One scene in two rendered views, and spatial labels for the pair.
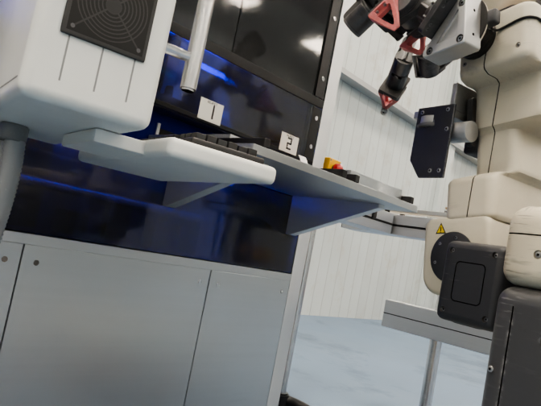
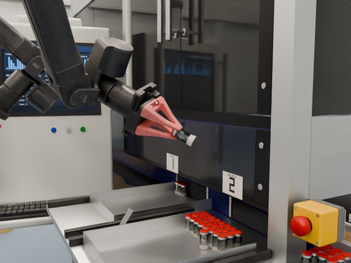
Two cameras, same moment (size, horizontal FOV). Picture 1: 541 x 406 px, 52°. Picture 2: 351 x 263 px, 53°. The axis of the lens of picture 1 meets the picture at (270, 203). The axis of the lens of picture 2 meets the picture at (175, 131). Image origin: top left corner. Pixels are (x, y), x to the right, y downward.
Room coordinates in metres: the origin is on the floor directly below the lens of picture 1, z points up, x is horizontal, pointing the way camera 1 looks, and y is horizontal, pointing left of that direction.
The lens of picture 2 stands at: (1.90, -0.94, 1.26)
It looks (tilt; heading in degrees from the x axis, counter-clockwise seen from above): 6 degrees down; 107
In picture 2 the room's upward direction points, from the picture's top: straight up
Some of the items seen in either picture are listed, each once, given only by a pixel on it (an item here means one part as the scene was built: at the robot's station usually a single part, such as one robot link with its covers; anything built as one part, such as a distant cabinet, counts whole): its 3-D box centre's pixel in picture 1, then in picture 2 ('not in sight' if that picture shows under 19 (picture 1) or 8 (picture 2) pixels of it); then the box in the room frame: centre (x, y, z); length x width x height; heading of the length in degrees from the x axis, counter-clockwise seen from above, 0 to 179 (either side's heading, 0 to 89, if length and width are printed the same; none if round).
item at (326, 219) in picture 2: (327, 168); (317, 222); (1.98, -0.18, 0.99); 0.08 x 0.07 x 0.07; 45
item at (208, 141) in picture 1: (175, 151); (49, 207); (1.04, 0.19, 0.82); 0.40 x 0.14 x 0.02; 35
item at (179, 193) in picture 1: (211, 186); not in sight; (1.36, 0.15, 0.79); 0.34 x 0.03 x 0.13; 45
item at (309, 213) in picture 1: (332, 220); not in sight; (1.72, -0.20, 0.79); 0.34 x 0.03 x 0.13; 45
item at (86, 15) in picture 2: not in sight; (84, 56); (0.67, 1.09, 1.50); 0.48 x 0.01 x 0.59; 135
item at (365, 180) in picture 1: (329, 183); (165, 243); (1.64, -0.16, 0.90); 0.34 x 0.26 x 0.04; 45
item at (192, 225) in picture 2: not in sight; (204, 232); (1.72, -0.09, 0.90); 0.18 x 0.02 x 0.05; 135
